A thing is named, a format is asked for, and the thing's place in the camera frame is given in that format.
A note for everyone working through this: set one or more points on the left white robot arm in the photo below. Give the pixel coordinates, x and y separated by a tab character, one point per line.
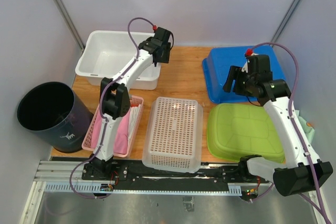
115	99

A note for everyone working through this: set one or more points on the grey slotted cable duct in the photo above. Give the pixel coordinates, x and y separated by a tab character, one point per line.
101	190

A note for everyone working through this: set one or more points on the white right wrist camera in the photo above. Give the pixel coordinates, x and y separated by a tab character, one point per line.
245	66

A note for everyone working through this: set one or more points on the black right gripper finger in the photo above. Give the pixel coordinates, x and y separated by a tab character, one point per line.
227	87
234	71

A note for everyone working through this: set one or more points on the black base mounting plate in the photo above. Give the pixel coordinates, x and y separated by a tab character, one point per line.
134	174

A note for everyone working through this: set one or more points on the black round bin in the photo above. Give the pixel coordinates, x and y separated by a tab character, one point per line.
54	112

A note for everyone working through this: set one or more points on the blue plastic tub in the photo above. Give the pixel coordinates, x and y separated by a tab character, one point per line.
216	69

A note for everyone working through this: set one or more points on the pink perforated plastic basket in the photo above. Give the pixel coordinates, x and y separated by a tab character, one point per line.
87	140

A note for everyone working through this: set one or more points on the pink cloth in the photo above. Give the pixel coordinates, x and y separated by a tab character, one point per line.
122	137

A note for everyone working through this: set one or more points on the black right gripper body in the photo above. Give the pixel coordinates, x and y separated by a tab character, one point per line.
244	87

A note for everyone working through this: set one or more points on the green plastic tub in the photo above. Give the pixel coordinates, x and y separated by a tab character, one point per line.
237	130

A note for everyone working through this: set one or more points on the light green printed cloth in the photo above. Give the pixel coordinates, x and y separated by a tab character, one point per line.
307	127

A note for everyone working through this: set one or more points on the aluminium frame rails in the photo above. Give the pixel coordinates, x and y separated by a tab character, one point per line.
259	203

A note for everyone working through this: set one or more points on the white perforated plastic basket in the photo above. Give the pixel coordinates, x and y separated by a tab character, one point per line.
173	139

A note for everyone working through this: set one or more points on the white plastic tub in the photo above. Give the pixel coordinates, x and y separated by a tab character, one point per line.
108	52

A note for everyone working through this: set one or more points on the white cloth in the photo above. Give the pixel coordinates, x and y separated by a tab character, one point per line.
133	121

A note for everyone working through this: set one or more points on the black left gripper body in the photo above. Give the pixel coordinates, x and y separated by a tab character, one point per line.
166	55

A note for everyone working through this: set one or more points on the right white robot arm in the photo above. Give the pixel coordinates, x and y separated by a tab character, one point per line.
303	170

